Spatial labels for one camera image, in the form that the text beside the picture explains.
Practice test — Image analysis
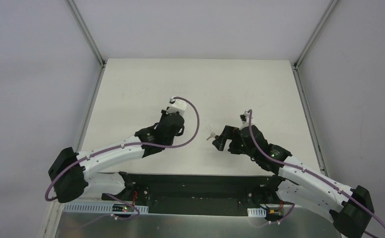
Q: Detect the key with black tag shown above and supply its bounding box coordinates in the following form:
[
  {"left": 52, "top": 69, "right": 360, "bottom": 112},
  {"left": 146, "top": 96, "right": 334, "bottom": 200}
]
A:
[{"left": 206, "top": 132, "right": 217, "bottom": 140}]

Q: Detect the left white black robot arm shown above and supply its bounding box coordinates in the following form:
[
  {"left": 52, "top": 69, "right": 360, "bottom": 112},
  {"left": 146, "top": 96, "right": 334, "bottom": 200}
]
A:
[{"left": 45, "top": 109, "right": 185, "bottom": 203}]

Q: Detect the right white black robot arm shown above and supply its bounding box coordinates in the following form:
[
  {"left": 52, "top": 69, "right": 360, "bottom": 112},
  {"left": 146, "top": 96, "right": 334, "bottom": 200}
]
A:
[{"left": 212, "top": 125, "right": 374, "bottom": 238}]

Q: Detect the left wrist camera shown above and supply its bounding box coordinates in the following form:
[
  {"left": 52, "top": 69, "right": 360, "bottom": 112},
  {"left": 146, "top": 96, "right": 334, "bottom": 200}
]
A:
[{"left": 166, "top": 99, "right": 187, "bottom": 116}]

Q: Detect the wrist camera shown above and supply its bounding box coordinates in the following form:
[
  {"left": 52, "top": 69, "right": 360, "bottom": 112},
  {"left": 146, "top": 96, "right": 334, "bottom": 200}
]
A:
[
  {"left": 166, "top": 99, "right": 187, "bottom": 116},
  {"left": 239, "top": 111, "right": 254, "bottom": 130}
]

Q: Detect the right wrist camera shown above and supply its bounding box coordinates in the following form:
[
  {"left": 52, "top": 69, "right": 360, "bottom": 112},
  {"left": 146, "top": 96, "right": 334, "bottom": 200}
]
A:
[{"left": 239, "top": 111, "right": 254, "bottom": 130}]

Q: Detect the right white cable duct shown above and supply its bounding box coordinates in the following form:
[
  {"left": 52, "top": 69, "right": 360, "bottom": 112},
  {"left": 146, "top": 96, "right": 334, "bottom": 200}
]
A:
[{"left": 247, "top": 208, "right": 267, "bottom": 218}]

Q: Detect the white cable duct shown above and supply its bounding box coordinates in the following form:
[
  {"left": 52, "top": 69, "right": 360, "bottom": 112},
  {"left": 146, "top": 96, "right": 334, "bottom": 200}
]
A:
[
  {"left": 247, "top": 208, "right": 267, "bottom": 218},
  {"left": 63, "top": 202, "right": 138, "bottom": 214}
]

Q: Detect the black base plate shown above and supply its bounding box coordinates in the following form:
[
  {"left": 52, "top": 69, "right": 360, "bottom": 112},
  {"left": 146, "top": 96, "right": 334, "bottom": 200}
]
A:
[{"left": 115, "top": 172, "right": 281, "bottom": 216}]

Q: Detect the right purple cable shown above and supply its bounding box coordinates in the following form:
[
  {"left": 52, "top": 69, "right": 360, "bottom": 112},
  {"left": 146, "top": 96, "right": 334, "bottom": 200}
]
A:
[{"left": 247, "top": 110, "right": 385, "bottom": 238}]

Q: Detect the purple cable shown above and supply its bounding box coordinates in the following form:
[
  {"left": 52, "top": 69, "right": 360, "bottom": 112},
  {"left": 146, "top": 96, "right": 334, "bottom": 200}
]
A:
[
  {"left": 247, "top": 110, "right": 385, "bottom": 238},
  {"left": 44, "top": 96, "right": 200, "bottom": 202}
]

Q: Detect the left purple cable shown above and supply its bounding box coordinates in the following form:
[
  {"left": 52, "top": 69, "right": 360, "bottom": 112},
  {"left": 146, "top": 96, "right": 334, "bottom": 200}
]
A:
[{"left": 44, "top": 96, "right": 200, "bottom": 202}]

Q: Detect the left white cable duct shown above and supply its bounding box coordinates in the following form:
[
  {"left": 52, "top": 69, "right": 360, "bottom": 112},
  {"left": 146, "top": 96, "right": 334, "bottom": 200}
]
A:
[{"left": 63, "top": 202, "right": 138, "bottom": 214}]

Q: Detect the left aluminium frame post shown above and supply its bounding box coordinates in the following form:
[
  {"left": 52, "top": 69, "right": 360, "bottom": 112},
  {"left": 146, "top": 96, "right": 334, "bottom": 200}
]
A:
[{"left": 65, "top": 0, "right": 106, "bottom": 68}]

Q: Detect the aluminium frame post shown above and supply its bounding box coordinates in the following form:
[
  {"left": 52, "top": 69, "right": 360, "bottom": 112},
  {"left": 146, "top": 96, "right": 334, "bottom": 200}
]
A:
[
  {"left": 65, "top": 0, "right": 106, "bottom": 68},
  {"left": 293, "top": 0, "right": 340, "bottom": 70}
]

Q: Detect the right aluminium frame post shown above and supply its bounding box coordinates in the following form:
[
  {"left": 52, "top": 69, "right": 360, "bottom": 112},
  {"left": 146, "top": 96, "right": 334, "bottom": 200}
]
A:
[{"left": 293, "top": 0, "right": 340, "bottom": 70}]

